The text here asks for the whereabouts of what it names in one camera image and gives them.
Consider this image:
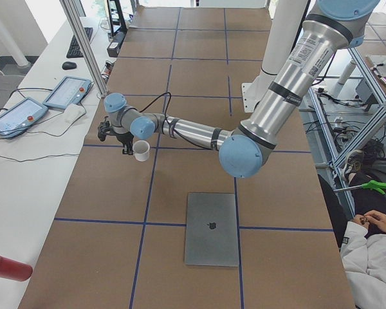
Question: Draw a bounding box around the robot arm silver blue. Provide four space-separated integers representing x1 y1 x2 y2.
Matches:
104 1 378 178

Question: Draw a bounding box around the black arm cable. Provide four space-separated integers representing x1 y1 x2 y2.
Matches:
138 91 219 151

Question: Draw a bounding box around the black keyboard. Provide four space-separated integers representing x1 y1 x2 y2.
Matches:
66 26 94 59

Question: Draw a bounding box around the black desktop box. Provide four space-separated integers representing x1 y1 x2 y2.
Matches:
107 31 125 57

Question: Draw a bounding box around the red cylinder bottle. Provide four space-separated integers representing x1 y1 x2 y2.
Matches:
0 256 33 281

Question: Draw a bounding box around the person in white coat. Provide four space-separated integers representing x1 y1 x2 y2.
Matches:
318 148 386 309

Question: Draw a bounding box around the black computer mouse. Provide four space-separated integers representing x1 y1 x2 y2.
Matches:
62 61 77 70

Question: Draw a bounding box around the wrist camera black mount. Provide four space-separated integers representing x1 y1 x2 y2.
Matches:
97 116 115 142

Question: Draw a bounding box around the green grabber tool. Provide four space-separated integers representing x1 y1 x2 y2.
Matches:
334 180 386 195

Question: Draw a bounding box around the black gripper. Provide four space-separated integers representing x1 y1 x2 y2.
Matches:
116 132 133 155

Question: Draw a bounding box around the white folded cloth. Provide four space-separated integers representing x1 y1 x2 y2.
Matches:
63 104 86 124

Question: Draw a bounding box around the aluminium frame post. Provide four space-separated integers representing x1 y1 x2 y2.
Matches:
60 0 108 98

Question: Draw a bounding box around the left teach pendant tablet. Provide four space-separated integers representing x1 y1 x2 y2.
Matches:
0 97 48 138

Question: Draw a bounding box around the white pedestal column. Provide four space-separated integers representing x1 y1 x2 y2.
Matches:
242 0 310 113

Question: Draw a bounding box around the teach pendant tablet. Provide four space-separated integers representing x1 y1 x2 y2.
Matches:
43 76 91 109
0 97 48 138

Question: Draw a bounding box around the right teach pendant tablet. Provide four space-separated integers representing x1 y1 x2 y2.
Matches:
43 76 91 109

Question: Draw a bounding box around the white ceramic cup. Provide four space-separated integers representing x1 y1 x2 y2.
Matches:
133 140 151 162

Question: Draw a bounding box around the silver closed laptop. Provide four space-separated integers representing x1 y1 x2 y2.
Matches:
185 192 239 267

